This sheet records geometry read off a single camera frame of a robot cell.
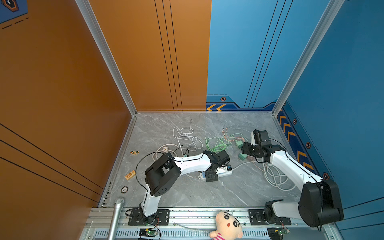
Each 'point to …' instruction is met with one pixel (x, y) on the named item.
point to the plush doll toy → (228, 227)
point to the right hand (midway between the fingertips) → (244, 148)
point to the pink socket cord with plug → (164, 149)
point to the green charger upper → (239, 144)
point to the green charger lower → (242, 156)
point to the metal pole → (115, 218)
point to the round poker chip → (124, 189)
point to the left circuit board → (147, 232)
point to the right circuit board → (276, 233)
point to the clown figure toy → (134, 153)
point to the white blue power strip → (221, 172)
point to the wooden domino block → (130, 175)
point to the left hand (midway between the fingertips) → (211, 170)
